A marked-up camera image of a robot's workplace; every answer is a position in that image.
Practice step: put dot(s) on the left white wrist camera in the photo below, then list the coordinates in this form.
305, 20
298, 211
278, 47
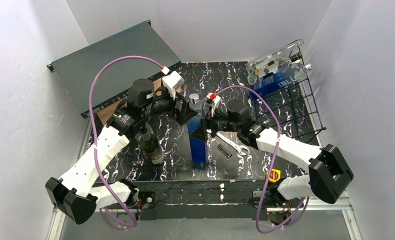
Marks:
171, 80

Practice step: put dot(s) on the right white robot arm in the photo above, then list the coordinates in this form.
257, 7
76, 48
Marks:
327, 172

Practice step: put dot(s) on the grey metal electronics box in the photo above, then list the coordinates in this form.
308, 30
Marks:
137, 52

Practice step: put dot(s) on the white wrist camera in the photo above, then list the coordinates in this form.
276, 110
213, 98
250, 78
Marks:
213, 100
171, 80

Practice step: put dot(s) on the clear square labelled bottle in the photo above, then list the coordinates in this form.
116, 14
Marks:
263, 67

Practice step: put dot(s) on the blue square bottle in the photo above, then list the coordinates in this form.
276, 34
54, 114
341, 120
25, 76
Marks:
197, 148
267, 85

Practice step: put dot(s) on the black wire wine rack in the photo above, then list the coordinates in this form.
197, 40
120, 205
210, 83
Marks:
295, 108

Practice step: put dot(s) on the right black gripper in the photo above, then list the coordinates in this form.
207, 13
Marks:
209, 121

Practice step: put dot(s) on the brown wooden board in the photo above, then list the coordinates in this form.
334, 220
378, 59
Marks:
104, 114

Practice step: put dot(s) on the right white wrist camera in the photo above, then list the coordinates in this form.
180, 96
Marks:
213, 100

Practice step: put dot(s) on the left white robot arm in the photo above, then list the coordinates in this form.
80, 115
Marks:
74, 193

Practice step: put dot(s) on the yellow tape measure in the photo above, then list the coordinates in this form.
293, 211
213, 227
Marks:
273, 176

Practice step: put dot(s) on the clear round glass bottle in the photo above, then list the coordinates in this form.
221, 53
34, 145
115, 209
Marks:
293, 47

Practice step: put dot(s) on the dark green wine bottle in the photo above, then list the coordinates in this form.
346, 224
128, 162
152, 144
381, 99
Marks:
149, 143

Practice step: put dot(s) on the silver combination wrench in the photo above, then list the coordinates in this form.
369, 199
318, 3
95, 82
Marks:
241, 150

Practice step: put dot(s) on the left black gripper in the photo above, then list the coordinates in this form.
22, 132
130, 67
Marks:
178, 110

